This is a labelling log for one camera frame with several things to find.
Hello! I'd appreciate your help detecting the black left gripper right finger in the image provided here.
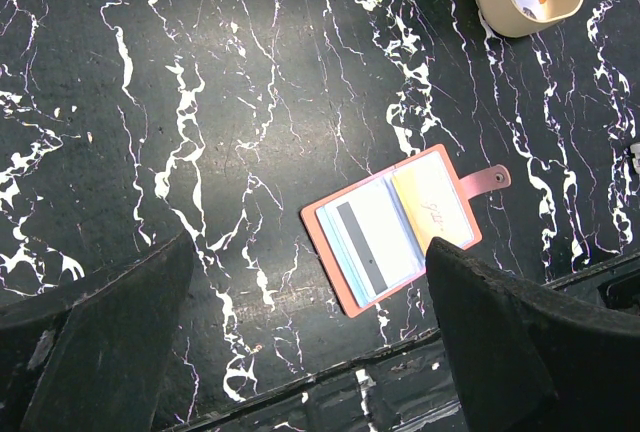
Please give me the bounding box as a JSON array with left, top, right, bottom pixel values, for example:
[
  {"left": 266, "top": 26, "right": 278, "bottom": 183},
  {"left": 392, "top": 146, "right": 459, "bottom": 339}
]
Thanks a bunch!
[{"left": 426, "top": 238, "right": 639, "bottom": 431}]

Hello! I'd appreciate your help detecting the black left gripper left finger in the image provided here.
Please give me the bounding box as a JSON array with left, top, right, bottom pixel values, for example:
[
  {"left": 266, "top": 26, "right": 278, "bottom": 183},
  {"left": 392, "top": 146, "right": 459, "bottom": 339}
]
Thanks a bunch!
[{"left": 1, "top": 232, "right": 194, "bottom": 431}]

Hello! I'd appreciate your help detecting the pink leather card holder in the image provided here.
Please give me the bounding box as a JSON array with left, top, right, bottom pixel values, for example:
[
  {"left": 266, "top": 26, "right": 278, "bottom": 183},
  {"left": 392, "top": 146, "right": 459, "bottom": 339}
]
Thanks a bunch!
[{"left": 300, "top": 144, "right": 511, "bottom": 318}]

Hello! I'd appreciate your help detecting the gold credit card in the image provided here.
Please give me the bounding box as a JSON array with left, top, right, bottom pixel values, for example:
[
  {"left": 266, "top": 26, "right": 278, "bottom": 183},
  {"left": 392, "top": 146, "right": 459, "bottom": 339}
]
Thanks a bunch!
[{"left": 391, "top": 151, "right": 481, "bottom": 253}]

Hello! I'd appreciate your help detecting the small white flat device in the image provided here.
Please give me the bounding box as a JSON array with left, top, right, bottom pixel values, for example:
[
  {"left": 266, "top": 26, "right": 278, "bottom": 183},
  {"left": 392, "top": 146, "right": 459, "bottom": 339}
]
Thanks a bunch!
[{"left": 629, "top": 142, "right": 640, "bottom": 174}]

